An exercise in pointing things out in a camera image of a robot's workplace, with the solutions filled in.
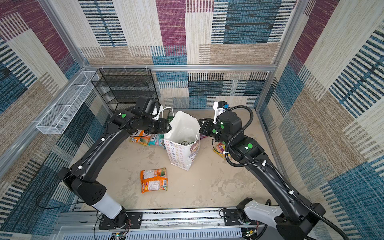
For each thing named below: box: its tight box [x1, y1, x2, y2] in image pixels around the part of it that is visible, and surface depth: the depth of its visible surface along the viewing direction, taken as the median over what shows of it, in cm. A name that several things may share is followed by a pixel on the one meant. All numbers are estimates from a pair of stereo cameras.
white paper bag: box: [161, 107, 201, 171], surface depth 81 cm
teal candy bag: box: [148, 133, 166, 149], surface depth 101 cm
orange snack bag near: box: [140, 167, 168, 194], surface depth 85 cm
